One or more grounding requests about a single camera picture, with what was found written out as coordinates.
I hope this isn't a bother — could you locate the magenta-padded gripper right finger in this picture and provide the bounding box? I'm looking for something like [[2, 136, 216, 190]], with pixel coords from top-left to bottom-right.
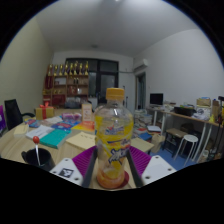
[[127, 145, 177, 188]]

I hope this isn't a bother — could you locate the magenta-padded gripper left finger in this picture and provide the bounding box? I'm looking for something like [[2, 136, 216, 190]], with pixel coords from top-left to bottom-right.
[[49, 145, 99, 188]]

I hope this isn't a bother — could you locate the yellow-labelled orange drink bottle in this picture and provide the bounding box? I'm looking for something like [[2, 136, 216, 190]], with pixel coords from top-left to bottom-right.
[[93, 87, 135, 190]]

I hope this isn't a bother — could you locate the flat round red coaster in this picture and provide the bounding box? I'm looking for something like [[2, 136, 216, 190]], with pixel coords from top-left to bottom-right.
[[96, 170, 130, 190]]

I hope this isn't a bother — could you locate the teal book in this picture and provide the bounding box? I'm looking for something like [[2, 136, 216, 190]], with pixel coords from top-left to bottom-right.
[[39, 128, 72, 150]]

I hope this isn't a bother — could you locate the pale yellow notepad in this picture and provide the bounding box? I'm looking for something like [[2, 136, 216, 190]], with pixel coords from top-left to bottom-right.
[[65, 131, 97, 151]]

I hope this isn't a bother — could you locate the brown wooden stool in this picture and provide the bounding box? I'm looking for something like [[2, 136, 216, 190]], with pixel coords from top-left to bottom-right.
[[163, 127, 188, 158]]

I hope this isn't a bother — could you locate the red lollipop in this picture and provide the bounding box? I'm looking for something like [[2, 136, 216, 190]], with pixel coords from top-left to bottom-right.
[[32, 135, 43, 167]]

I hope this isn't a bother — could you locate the white round stool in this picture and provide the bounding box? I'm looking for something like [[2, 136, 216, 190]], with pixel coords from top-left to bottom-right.
[[173, 134, 200, 168]]

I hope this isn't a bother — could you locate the white booklet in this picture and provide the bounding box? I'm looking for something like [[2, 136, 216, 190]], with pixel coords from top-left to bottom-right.
[[25, 124, 54, 140]]

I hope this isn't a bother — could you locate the beige block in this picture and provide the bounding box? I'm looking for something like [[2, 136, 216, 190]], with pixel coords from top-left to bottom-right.
[[13, 123, 30, 139]]

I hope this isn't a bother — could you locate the yellow gift box red ribbon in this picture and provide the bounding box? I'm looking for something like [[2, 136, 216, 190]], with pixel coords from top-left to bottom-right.
[[35, 101, 55, 121]]

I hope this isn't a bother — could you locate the beige orange card box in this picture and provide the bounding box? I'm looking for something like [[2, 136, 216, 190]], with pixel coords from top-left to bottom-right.
[[81, 103, 94, 123]]

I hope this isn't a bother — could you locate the black pot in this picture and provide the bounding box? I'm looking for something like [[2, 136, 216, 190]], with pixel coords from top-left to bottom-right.
[[173, 105, 196, 117]]

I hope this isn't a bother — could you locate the long wooden side desk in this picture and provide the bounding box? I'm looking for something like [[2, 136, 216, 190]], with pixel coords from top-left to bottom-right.
[[145, 105, 224, 162]]

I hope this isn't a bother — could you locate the computer monitor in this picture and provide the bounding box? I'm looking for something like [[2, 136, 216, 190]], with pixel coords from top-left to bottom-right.
[[149, 92, 165, 107]]

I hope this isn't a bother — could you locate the black office chair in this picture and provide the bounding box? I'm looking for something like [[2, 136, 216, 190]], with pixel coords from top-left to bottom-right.
[[3, 98, 36, 131]]

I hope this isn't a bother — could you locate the cardboard box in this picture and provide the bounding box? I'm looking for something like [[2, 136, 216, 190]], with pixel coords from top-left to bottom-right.
[[196, 97, 212, 108]]

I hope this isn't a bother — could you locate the wooden shelf unit with trophies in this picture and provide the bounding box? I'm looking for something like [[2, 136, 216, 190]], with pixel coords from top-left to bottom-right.
[[42, 61, 90, 108]]

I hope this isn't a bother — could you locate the black framed glass door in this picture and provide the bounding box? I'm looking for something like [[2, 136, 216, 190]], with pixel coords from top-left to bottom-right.
[[64, 58, 120, 108]]

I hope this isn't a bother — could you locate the white wall air conditioner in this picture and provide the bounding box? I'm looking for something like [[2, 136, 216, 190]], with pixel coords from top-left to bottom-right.
[[133, 58, 150, 73]]

